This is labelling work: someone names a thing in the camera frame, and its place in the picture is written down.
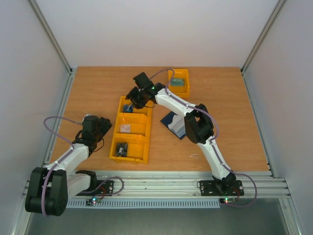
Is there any blue card holder wallet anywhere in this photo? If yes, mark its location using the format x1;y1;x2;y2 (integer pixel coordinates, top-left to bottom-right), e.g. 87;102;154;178
160;111;186;140

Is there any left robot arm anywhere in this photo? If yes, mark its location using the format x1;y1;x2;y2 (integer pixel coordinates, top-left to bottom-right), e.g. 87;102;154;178
24;115;112;216

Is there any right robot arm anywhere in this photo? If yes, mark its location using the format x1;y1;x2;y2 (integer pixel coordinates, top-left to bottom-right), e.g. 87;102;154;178
126;72;236;195

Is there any white card in bin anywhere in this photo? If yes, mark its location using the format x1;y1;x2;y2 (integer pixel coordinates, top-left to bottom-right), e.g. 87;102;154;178
120;124;131;133

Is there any teal card in single bin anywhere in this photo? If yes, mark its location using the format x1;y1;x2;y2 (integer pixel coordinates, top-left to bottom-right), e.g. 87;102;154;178
170;78;184;87

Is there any black card in bin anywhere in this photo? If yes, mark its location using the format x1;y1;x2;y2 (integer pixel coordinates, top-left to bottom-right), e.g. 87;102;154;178
115;142;128;157

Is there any yellow bin top of row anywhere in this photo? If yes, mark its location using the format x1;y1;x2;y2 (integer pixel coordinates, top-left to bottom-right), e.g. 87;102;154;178
117;96;155;116

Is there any yellow bin of row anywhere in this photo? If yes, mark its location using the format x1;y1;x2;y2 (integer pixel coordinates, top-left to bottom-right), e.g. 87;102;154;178
117;96;155;116
109;134;149;164
114;113;151;137

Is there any yellow bin middle of row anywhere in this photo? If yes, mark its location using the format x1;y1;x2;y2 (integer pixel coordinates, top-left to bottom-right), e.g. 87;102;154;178
114;113;151;137

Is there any yellow single bin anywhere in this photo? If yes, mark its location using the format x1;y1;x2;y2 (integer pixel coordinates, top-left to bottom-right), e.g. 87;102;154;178
168;69;190;98

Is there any yellow bin bottom of row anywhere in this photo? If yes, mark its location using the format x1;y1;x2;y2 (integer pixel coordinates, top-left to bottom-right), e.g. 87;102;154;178
109;134;149;164

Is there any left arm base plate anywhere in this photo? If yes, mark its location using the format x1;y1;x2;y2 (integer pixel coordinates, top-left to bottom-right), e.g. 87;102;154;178
76;180;114;196

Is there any grey slotted cable duct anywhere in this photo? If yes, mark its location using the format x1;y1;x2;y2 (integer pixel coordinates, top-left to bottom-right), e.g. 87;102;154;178
67;198;220;209

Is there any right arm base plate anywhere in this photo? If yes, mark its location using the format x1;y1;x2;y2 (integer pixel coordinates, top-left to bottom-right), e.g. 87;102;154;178
197;180;245;196

